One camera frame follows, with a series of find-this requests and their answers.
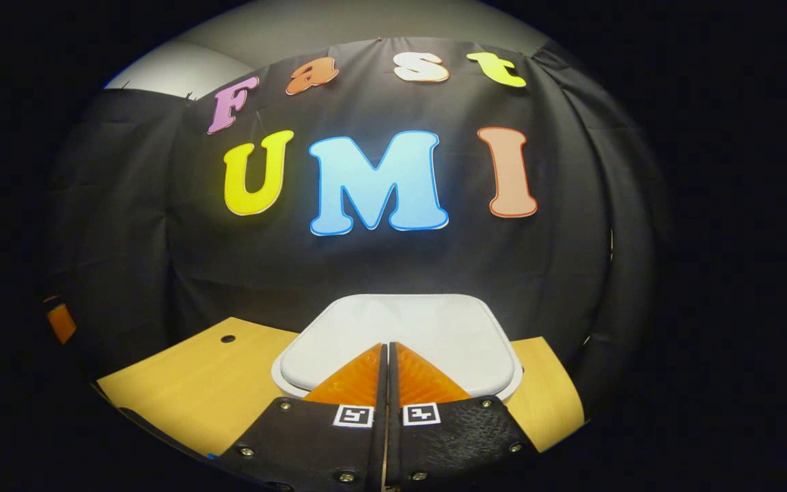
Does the white desktop garbage bin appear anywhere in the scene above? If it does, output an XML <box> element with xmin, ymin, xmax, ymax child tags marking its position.
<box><xmin>272</xmin><ymin>294</ymin><xmax>524</xmax><ymax>402</ymax></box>

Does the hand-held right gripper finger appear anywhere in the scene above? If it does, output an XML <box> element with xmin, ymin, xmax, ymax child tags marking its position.
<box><xmin>219</xmin><ymin>342</ymin><xmax>389</xmax><ymax>492</ymax></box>
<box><xmin>388</xmin><ymin>342</ymin><xmax>542</xmax><ymax>492</ymax></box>

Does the black backdrop cloth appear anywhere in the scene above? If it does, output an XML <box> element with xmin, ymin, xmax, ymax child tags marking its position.
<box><xmin>45</xmin><ymin>38</ymin><xmax>661</xmax><ymax>411</ymax></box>

